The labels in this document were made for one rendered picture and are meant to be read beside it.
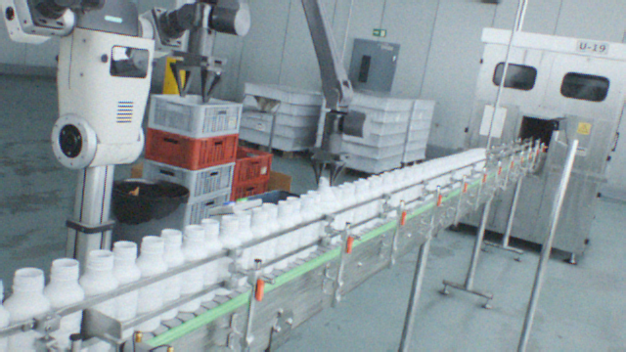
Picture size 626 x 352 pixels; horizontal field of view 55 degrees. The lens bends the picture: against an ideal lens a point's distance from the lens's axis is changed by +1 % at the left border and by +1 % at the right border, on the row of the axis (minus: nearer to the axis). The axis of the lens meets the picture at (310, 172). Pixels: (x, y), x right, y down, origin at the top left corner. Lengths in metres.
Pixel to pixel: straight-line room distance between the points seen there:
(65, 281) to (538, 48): 5.58
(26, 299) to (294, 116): 8.04
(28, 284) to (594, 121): 5.62
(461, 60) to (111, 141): 10.58
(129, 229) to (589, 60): 4.41
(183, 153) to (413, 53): 8.72
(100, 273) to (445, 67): 11.29
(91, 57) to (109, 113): 0.16
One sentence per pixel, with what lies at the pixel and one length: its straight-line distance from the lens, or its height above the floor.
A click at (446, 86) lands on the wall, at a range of 12.04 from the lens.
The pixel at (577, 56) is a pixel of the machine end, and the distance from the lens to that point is 6.17.
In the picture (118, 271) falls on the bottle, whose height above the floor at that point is 1.13.
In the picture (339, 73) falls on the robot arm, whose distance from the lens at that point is 1.61.
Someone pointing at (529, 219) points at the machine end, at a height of 0.33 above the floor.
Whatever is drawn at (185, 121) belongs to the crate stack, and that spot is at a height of 0.98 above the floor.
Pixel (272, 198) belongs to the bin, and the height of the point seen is 0.92.
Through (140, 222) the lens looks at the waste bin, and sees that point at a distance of 3.41.
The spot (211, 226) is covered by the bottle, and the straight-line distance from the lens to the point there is 1.21.
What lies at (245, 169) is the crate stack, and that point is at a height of 0.57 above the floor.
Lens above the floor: 1.52
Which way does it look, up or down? 11 degrees down
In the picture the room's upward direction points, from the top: 10 degrees clockwise
